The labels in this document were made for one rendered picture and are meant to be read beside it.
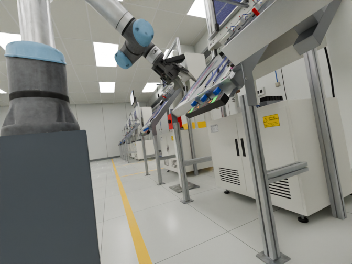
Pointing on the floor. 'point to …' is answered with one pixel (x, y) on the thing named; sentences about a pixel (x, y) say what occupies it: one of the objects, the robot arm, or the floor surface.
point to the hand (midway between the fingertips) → (190, 85)
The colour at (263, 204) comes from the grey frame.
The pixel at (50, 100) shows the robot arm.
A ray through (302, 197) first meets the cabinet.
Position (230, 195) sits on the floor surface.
